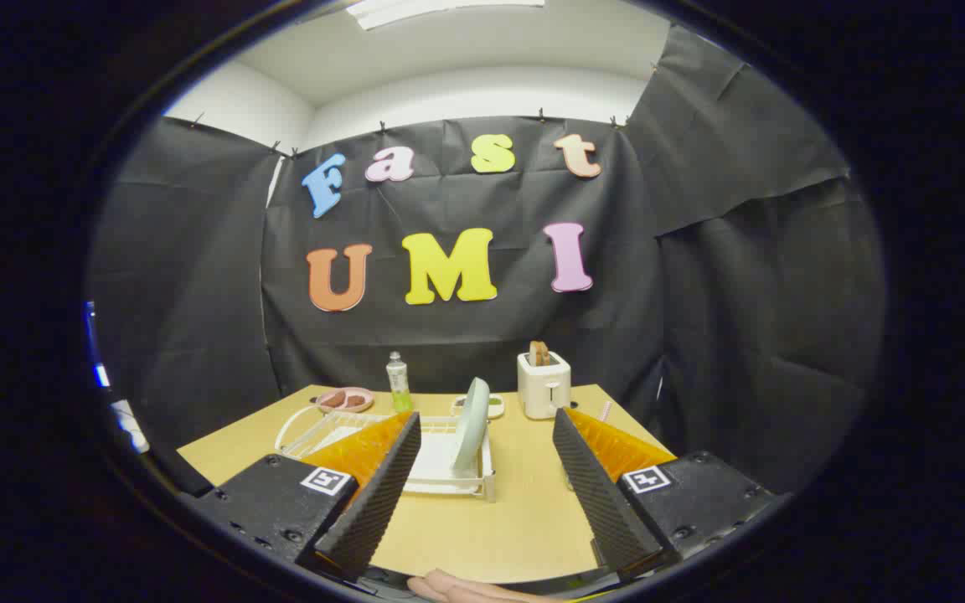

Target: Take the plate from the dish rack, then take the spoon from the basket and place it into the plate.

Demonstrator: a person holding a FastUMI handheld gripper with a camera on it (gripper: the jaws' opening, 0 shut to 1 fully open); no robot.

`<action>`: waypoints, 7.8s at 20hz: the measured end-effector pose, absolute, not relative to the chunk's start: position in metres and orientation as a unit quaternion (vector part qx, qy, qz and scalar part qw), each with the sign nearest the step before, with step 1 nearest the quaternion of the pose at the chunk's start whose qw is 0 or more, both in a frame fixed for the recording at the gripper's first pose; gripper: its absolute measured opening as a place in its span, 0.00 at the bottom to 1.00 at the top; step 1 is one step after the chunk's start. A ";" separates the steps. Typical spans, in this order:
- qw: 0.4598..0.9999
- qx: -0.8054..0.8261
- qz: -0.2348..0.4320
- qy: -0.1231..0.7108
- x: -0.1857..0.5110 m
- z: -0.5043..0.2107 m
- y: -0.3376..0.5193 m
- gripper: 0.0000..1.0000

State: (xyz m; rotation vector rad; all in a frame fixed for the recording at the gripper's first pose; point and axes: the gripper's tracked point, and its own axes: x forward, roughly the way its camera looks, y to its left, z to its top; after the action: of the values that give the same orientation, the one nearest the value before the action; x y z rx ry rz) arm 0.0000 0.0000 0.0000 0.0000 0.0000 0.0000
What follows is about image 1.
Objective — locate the pink divided plate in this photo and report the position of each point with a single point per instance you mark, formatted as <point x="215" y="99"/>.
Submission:
<point x="345" y="399"/>

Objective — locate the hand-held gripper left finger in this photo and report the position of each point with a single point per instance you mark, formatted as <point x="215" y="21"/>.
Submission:
<point x="382" y="494"/>

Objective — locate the brown bread slice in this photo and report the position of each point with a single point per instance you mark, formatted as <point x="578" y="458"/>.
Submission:
<point x="539" y="353"/>

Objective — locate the white toaster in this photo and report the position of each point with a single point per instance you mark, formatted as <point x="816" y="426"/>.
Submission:
<point x="543" y="389"/>

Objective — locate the white dish rack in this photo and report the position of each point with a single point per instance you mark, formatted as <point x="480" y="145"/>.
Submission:
<point x="449" y="456"/>

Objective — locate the green dish soap bottle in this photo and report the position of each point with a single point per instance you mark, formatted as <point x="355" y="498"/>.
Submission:
<point x="399" y="385"/>

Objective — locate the ceiling light panel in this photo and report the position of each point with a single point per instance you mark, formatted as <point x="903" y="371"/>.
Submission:
<point x="441" y="8"/>

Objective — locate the mint green plate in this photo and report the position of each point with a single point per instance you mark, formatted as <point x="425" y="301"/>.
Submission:
<point x="472" y="423"/>

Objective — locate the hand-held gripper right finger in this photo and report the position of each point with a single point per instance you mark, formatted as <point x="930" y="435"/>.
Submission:
<point x="596" y="494"/>

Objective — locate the black backdrop cloth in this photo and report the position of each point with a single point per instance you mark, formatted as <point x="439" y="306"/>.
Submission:
<point x="700" y="293"/>

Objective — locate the white object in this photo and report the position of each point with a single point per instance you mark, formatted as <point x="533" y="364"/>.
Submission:
<point x="131" y="427"/>

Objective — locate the small white green dish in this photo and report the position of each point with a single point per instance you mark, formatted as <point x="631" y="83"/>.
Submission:
<point x="495" y="407"/>

